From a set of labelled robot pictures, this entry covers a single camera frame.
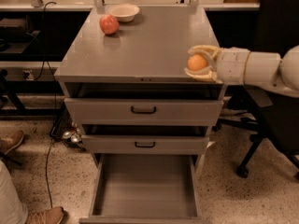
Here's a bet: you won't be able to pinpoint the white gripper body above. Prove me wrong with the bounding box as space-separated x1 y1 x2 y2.
216 48 250 85

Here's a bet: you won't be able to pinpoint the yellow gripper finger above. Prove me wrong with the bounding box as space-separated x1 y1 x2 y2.
188 45 222 66
184 66 217 82

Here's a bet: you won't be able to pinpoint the black power cable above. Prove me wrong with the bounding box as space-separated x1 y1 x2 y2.
26 1 60 209

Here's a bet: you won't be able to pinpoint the grey drawer cabinet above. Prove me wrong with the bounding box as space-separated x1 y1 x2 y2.
53 5 234 173

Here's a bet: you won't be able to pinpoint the brown shoe lower left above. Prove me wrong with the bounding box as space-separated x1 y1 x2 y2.
25 206 64 224

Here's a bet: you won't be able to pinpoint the red apple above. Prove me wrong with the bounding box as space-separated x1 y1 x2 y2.
99 15 119 35

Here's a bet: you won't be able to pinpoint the middle grey drawer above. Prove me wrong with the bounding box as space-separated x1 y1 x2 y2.
82 135 209 155

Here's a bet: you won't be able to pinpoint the bottom grey open drawer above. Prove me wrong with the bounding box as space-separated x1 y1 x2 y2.
79 154 209 224

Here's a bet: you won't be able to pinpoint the white bowl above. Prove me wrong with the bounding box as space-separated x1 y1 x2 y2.
108 4 140 22

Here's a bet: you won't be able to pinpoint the wall power outlet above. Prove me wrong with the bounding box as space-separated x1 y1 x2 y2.
22 70 35 81

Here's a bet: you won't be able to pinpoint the small orange fruit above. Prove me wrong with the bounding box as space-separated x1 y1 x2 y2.
187 54 208 72

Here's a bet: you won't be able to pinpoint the silver cans on floor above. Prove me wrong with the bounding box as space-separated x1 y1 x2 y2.
62 122 82 144

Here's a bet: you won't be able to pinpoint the light trouser leg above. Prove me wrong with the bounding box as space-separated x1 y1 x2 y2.
0 161 28 224

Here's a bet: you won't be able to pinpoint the black office chair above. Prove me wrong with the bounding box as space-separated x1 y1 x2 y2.
218 0 299 178

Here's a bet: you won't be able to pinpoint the brown shoe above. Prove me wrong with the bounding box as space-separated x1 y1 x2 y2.
0 130 24 155
25 206 64 224

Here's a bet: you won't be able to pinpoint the top grey drawer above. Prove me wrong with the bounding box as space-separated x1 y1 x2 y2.
64 98 222 126

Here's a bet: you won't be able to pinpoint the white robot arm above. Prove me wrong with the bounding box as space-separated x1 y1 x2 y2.
184 45 299 98

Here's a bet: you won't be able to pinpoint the brown shoe upper left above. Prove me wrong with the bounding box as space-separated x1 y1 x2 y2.
0 130 24 155

